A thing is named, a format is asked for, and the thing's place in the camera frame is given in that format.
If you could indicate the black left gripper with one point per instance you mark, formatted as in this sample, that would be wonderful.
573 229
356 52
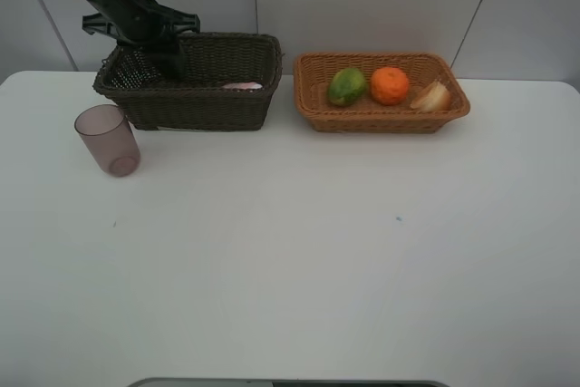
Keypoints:
138 22

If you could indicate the black pump bottle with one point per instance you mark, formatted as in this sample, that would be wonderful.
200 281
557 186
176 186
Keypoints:
167 57

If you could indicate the pink spray bottle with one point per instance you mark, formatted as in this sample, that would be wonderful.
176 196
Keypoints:
243 86

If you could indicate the green lime fruit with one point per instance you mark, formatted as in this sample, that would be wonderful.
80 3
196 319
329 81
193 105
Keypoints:
347 87

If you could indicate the orange mandarin fruit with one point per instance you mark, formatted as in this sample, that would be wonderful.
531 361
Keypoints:
389 86

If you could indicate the translucent purple plastic cup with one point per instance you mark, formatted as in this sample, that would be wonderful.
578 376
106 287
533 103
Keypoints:
107 135

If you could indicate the dark brown wicker basket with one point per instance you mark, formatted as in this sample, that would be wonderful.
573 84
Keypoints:
197 102

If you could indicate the orange wicker basket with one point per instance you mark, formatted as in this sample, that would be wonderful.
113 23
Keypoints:
313 73

